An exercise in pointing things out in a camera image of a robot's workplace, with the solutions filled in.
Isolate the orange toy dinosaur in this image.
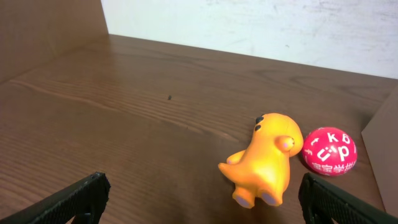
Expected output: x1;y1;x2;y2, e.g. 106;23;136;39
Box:
218;113;303;208

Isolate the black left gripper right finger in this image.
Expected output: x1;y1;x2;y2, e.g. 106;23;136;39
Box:
298;173;397;224

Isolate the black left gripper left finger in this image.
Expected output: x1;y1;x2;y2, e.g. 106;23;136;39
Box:
1;172;111;224

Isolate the red ball with white letters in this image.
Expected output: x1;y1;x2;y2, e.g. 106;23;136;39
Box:
302;127;358;176

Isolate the open cardboard box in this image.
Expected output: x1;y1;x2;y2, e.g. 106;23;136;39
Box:
361;89;398;217

